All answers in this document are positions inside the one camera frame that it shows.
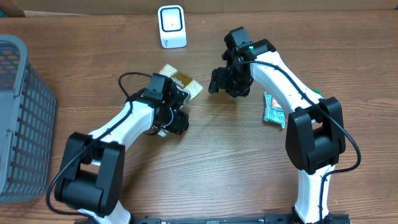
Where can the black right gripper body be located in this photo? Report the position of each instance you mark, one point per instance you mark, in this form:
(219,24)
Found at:
(232,81)

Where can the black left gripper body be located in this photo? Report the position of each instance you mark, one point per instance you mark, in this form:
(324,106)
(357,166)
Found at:
(172,121)

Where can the beige glossy plastic package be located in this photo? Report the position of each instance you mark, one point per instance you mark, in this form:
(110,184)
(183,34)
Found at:
(183,82)

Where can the teal tissue pouch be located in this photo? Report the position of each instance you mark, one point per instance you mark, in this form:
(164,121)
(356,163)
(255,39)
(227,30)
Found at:
(274,115)

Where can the orange snack packet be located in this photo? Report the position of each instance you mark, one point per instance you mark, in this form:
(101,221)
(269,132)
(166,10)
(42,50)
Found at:
(275,103)

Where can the green lid white jar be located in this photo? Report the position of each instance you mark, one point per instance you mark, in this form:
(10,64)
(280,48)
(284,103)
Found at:
(318,92)

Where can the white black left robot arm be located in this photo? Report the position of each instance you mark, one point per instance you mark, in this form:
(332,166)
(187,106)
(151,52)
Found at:
(90,178)

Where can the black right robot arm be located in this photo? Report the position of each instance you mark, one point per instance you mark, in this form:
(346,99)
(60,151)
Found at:
(313,139)

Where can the white barcode scanner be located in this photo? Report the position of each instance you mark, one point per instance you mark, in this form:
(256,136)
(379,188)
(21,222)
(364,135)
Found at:
(172,29)

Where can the dark grey mesh basket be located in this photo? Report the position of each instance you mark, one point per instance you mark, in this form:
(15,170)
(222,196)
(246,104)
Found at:
(28,117)

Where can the brown cardboard backboard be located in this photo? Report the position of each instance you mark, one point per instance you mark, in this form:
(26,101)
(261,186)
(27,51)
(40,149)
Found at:
(18,8)

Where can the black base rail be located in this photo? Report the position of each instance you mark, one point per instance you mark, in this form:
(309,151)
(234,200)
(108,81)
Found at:
(266,219)

